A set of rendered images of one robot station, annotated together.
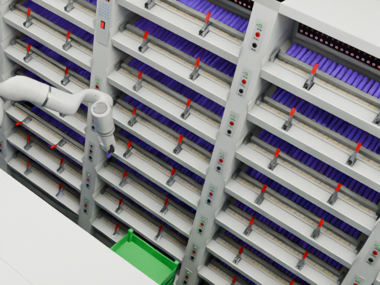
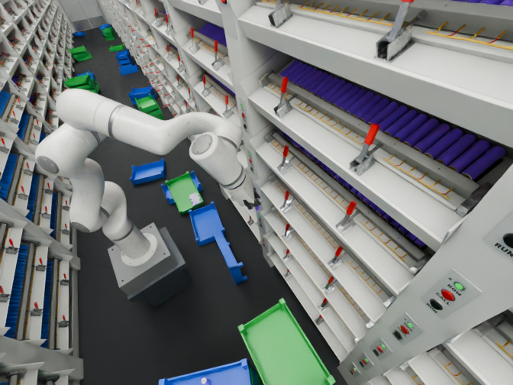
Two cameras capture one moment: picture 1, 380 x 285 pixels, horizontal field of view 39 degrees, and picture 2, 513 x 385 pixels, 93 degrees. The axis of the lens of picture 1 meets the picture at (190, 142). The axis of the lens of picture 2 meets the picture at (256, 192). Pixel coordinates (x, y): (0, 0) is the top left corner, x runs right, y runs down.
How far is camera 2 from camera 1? 1.83 m
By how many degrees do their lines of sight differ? 31
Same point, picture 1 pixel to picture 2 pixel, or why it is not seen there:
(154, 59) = (297, 32)
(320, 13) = not seen: outside the picture
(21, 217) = not seen: outside the picture
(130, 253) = (278, 328)
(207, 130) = (416, 208)
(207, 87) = (440, 76)
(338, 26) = not seen: outside the picture
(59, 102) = (130, 132)
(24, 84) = (69, 101)
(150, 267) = (298, 361)
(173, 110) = (337, 152)
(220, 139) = (462, 250)
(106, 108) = (210, 144)
